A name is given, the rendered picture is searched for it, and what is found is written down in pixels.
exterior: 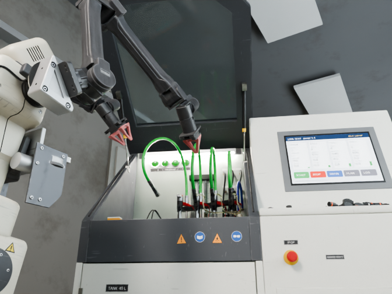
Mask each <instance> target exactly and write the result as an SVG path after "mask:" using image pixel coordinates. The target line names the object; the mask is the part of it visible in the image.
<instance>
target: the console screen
mask: <svg viewBox="0 0 392 294"><path fill-rule="evenodd" d="M277 136H278V143H279V152H280V157H281V165H282V173H283V182H284V186H285V192H297V191H331V190H367V189H385V188H392V178H391V176H390V172H389V169H388V167H387V164H386V161H385V158H384V156H383V152H382V149H381V147H380V144H379V141H378V138H377V136H376V133H375V129H374V127H358V128H336V129H315V130H303V131H282V132H277Z"/></svg>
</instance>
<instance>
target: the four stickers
mask: <svg viewBox="0 0 392 294"><path fill-rule="evenodd" d="M194 237H195V243H201V242H205V232H194ZM231 242H242V231H234V230H231ZM212 243H223V233H212ZM176 244H187V233H176Z"/></svg>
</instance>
